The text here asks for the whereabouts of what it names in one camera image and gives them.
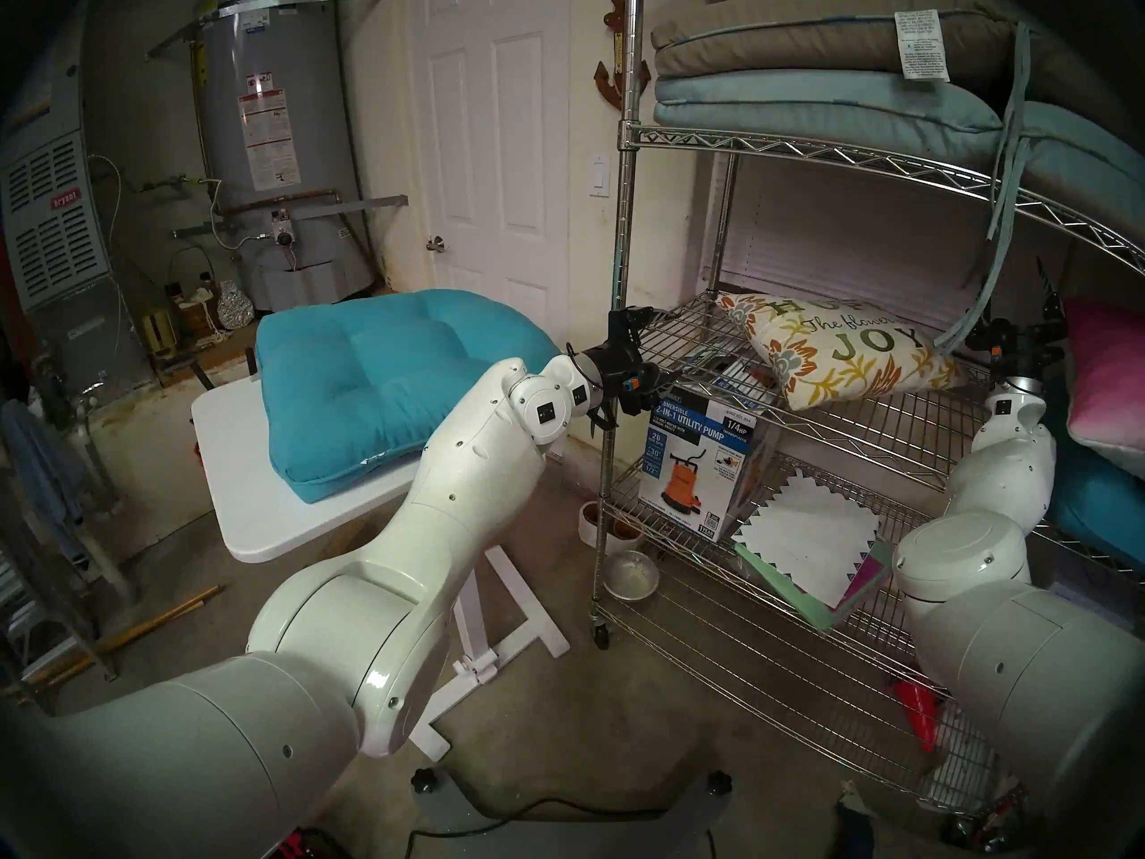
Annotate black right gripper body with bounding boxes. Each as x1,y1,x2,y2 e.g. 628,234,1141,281
988,319,1071,385

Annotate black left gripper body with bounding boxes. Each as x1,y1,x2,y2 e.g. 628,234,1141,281
589,310,659,430

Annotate floral JOY print pillow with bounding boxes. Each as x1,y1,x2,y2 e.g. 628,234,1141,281
716,292,971,412

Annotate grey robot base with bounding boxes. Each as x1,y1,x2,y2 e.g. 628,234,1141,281
411,772,743,859

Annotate teal seat cushion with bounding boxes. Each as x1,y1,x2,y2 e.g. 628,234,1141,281
255,289,560,505
1042,437,1145,567

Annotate light blue bench cushion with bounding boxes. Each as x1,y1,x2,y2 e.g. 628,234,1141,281
653,68,1145,357

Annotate taupe bench cushion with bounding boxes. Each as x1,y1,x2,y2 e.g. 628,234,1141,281
651,0,1137,124

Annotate pink throw pillow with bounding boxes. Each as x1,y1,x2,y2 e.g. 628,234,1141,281
1060,298,1145,481

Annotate utility pump box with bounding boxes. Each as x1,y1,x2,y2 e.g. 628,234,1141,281
638,365,779,545

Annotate small white pot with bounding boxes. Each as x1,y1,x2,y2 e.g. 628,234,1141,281
579,499,645,552

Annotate white window blind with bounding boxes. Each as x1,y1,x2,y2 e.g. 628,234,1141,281
711,155,1074,330

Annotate metal pet bowl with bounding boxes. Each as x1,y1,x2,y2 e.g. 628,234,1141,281
604,550,661,601

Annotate white zigzag edged sheet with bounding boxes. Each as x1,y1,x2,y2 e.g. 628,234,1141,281
732,468,886,609

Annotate white panel door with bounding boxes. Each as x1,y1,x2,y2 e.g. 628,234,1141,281
407,0,627,330

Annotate green foam sheet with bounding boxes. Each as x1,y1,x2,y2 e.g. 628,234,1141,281
734,540,904,633

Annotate magenta sheet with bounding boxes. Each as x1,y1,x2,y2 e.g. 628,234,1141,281
841,544,886,603

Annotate white care label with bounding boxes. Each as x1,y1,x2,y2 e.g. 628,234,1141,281
895,9,952,82

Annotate red plastic item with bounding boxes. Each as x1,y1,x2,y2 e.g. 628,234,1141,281
895,678,945,751

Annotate white overbed table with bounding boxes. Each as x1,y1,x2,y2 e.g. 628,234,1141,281
191,378,571,761

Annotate grey water heater tank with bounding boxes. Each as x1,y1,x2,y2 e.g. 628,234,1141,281
148,0,410,312

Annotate wooden stick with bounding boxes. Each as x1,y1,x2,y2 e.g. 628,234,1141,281
45,584,225,688

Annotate grey furnace cabinet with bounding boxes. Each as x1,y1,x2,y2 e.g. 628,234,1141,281
0,0,153,402

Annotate blue grey cloth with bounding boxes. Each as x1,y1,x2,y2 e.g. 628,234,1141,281
0,399,86,532

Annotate chrome wire shelving rack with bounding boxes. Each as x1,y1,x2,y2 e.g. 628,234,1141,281
590,0,1145,813

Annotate brown anchor wall decoration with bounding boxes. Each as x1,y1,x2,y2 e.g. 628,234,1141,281
593,0,652,111

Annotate silver foil duct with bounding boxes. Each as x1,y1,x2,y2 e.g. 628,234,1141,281
217,280,258,330

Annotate red handled tool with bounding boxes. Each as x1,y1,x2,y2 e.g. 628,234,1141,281
944,790,1025,854

